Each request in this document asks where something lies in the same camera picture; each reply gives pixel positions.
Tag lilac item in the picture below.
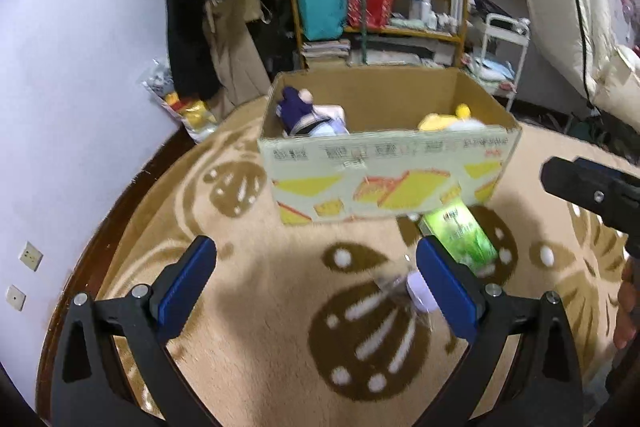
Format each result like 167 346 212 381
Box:
384 270 439 323

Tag green tissue pack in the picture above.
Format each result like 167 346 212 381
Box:
418 199 498 272

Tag person's right hand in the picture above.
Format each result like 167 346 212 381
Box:
613 257 639 350

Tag yellow plush toy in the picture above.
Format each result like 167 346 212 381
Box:
418 104 486 132

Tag white utility cart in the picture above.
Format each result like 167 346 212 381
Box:
466 13 530 112

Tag printed cardboard box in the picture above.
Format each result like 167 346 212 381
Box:
258 66 522 225

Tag stack of books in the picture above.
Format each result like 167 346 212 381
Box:
300 39 352 69

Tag snack bags on floor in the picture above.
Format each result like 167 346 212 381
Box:
140 61 218 143

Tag purple doll in box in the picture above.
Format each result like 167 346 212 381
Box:
276 87 349 138

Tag beige coat hanging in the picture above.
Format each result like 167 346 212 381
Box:
203 0 271 120

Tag white wall socket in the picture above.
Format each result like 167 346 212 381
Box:
6 285 26 312
18 242 43 272

